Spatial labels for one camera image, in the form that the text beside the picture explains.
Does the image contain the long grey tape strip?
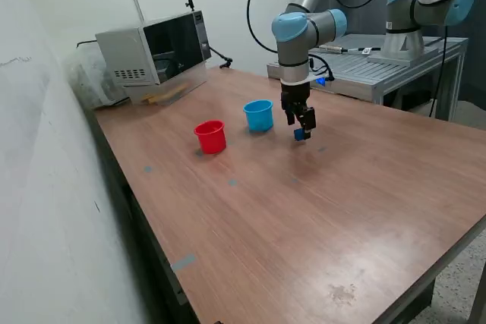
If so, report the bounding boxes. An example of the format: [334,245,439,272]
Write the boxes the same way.
[169,253,197,273]

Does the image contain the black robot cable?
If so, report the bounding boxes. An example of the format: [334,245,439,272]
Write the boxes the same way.
[245,0,450,118]

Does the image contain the silver microwave oven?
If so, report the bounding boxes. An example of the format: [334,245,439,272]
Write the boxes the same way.
[94,10,212,88]

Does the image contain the silver connector plug with cable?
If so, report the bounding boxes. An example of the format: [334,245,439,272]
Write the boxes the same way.
[317,45,382,55]

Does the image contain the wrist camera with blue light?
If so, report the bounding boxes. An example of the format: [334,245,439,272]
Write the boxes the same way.
[307,69,335,88]

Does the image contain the blue cup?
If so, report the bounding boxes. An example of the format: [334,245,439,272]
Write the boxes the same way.
[242,99,274,134]

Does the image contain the thin white rod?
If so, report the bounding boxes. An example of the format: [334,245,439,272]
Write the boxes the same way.
[129,0,146,24]

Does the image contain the clear plastic box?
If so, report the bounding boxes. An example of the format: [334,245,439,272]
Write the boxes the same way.
[127,64,209,107]

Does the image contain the wooden sticks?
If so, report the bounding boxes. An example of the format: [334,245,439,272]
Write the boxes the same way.
[140,83,190,105]

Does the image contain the aluminium robot base table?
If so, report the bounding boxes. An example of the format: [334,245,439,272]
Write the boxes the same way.
[267,33,470,122]

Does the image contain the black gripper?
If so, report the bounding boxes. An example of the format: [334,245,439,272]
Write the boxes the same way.
[279,80,317,142]

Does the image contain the red cup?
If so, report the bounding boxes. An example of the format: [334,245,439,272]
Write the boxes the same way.
[193,120,228,156]

